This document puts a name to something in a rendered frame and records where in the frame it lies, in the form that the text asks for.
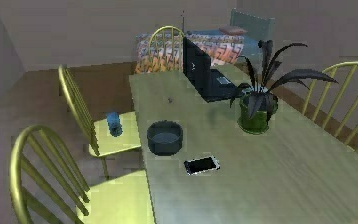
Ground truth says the dark grey round bowl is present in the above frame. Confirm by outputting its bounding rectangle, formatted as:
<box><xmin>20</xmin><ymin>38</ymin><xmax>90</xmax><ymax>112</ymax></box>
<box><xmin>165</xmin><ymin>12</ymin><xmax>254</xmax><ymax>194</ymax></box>
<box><xmin>146</xmin><ymin>120</ymin><xmax>184</xmax><ymax>157</ymax></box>

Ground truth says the black open laptop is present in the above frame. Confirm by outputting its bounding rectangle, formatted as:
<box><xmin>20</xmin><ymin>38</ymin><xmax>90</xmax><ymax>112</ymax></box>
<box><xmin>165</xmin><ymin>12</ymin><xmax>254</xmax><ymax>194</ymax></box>
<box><xmin>182</xmin><ymin>35</ymin><xmax>245</xmax><ymax>103</ymax></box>

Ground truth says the black mobile phone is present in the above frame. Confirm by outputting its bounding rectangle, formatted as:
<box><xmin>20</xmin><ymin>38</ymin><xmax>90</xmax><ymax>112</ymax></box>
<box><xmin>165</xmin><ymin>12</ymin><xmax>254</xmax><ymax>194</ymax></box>
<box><xmin>183</xmin><ymin>155</ymin><xmax>221</xmax><ymax>176</ymax></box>

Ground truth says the yellow-green wooden chair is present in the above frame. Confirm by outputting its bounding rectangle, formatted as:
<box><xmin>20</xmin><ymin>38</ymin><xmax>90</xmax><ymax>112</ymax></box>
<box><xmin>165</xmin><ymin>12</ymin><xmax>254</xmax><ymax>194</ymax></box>
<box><xmin>57</xmin><ymin>64</ymin><xmax>143</xmax><ymax>180</ymax></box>
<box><xmin>9</xmin><ymin>124</ymin><xmax>157</xmax><ymax>224</ymax></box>
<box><xmin>147</xmin><ymin>25</ymin><xmax>186</xmax><ymax>73</ymax></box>
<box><xmin>301</xmin><ymin>61</ymin><xmax>358</xmax><ymax>155</ymax></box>

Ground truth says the blue small cup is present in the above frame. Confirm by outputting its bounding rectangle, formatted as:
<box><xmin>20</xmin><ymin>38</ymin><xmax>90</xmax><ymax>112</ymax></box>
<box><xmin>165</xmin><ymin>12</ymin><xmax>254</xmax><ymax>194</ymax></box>
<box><xmin>105</xmin><ymin>111</ymin><xmax>124</xmax><ymax>138</ymax></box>

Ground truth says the bed with patterned orange blanket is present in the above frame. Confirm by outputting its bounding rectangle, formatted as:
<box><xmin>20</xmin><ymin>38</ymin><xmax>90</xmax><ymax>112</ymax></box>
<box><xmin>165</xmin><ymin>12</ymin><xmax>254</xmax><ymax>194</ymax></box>
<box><xmin>134</xmin><ymin>8</ymin><xmax>276</xmax><ymax>75</ymax></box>

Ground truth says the dark plant in green pot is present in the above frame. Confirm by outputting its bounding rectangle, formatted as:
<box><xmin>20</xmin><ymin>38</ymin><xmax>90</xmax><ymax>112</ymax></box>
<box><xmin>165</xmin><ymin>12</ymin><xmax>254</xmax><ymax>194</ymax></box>
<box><xmin>229</xmin><ymin>39</ymin><xmax>340</xmax><ymax>135</ymax></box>

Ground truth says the pale green dining table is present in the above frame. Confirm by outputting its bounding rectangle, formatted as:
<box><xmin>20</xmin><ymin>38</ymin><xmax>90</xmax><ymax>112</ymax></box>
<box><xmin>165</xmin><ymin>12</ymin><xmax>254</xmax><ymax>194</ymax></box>
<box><xmin>128</xmin><ymin>63</ymin><xmax>358</xmax><ymax>224</ymax></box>

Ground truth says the pink pillow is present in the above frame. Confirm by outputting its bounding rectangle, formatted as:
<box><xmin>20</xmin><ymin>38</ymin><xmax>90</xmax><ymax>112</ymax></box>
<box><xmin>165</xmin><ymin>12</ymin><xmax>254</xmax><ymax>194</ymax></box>
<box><xmin>218</xmin><ymin>25</ymin><xmax>249</xmax><ymax>36</ymax></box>

